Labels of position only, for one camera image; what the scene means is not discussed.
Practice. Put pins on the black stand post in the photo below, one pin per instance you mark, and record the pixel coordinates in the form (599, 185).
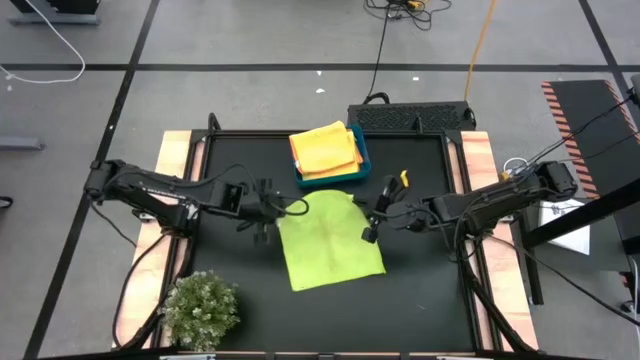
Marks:
(531, 260)

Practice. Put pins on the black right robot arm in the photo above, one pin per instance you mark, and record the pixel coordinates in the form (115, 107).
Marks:
(500, 200)

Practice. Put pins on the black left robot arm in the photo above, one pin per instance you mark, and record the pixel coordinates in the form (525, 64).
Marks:
(150, 192)

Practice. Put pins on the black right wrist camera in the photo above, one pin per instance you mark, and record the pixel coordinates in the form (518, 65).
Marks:
(417, 216)

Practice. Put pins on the grey desk foot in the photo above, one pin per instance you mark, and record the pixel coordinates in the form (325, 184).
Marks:
(50, 20)

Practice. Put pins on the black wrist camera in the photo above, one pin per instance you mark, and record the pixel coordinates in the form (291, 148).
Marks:
(417, 216)
(232, 195)

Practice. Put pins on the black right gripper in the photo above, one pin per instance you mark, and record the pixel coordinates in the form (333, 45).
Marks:
(389, 212)

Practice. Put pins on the black metal table frame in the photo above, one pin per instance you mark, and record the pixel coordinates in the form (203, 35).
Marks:
(250, 133)

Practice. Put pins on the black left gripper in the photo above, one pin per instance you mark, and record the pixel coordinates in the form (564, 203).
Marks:
(262, 207)

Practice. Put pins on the small green artificial plant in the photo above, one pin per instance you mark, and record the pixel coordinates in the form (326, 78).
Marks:
(200, 315)

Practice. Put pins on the blue plastic bin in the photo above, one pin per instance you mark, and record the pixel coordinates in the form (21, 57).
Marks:
(335, 183)

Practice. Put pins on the white paper sheet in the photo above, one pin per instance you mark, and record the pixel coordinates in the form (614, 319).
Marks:
(570, 235)

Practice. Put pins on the black perforated computer case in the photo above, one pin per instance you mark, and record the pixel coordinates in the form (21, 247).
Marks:
(400, 117)

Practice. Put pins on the black diagonal beam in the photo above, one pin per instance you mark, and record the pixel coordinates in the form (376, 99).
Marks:
(590, 212)

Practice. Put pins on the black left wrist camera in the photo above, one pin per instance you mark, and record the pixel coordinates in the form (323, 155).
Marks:
(232, 195)

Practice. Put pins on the black mat with orange stripes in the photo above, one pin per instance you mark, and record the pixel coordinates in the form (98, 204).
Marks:
(585, 110)

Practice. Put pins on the green microfiber towel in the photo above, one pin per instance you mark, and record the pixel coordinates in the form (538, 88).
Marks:
(325, 240)

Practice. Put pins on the grey floor bar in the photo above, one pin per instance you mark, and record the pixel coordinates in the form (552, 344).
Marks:
(20, 143)

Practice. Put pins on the light wooden side board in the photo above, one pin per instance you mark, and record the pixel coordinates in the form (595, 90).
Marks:
(172, 150)
(477, 155)

